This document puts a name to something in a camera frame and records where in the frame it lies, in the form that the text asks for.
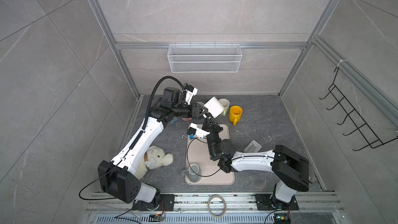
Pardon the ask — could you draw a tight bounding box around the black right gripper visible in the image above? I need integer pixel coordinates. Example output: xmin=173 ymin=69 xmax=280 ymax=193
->
xmin=204 ymin=113 xmax=226 ymax=161

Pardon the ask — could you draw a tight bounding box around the grey mug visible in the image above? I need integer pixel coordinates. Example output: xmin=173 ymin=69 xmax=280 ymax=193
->
xmin=180 ymin=164 xmax=201 ymax=183

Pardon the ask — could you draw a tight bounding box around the yellow mug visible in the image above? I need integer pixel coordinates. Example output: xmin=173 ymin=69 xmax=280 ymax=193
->
xmin=229 ymin=106 xmax=243 ymax=125

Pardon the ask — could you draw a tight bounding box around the white mug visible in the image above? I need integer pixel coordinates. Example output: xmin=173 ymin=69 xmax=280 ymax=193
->
xmin=204 ymin=96 xmax=224 ymax=118

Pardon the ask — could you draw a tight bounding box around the light green mug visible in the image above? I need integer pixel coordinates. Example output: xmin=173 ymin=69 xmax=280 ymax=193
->
xmin=219 ymin=99 xmax=230 ymax=116

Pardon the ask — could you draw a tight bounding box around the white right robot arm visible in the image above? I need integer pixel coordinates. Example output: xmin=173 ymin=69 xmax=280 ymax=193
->
xmin=202 ymin=113 xmax=311 ymax=208

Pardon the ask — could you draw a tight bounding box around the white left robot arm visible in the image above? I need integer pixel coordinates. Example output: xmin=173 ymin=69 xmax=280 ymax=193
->
xmin=98 ymin=85 xmax=205 ymax=206

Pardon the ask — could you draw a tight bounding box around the beige plastic tray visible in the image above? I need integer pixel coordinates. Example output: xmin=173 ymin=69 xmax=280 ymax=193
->
xmin=184 ymin=138 xmax=235 ymax=185

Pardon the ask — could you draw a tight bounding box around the white plush dog toy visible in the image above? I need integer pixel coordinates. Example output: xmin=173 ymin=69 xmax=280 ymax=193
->
xmin=133 ymin=146 xmax=174 ymax=180

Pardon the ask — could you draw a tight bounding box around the black corrugated left cable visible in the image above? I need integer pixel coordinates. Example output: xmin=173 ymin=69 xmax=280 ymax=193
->
xmin=141 ymin=75 xmax=186 ymax=131

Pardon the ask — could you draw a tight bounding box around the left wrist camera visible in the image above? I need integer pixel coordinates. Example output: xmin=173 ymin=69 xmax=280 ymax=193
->
xmin=183 ymin=84 xmax=198 ymax=105

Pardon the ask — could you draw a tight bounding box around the white wire mesh basket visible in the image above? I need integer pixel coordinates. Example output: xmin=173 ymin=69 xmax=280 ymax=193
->
xmin=167 ymin=44 xmax=243 ymax=73

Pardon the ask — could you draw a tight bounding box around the tape roll ring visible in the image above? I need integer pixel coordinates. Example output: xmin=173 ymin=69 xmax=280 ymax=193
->
xmin=207 ymin=194 xmax=228 ymax=218

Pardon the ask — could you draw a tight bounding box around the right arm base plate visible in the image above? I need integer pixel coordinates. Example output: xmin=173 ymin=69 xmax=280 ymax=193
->
xmin=255 ymin=194 xmax=299 ymax=211

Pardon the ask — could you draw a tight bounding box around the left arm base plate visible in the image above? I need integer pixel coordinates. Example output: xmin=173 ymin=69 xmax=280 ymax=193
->
xmin=133 ymin=194 xmax=176 ymax=212

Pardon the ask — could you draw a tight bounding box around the black wire hook rack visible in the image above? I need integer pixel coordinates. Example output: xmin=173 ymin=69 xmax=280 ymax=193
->
xmin=319 ymin=67 xmax=398 ymax=152

